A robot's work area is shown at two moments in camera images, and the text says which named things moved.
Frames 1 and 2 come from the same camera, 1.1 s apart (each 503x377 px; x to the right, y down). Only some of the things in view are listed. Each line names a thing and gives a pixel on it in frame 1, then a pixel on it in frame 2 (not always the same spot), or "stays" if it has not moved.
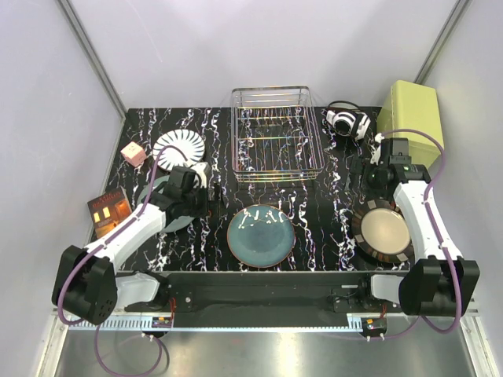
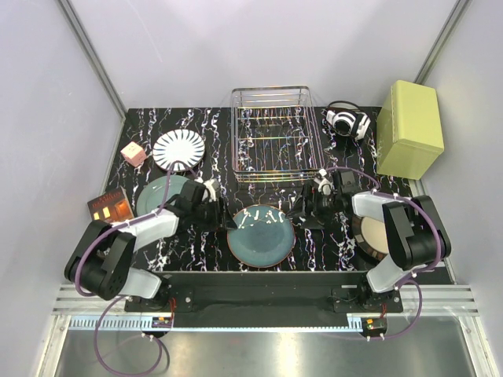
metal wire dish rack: x=274 y=134 stays
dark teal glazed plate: x=261 y=236 stays
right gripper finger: x=355 y=171 -> x=298 y=216
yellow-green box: x=415 y=107 stays
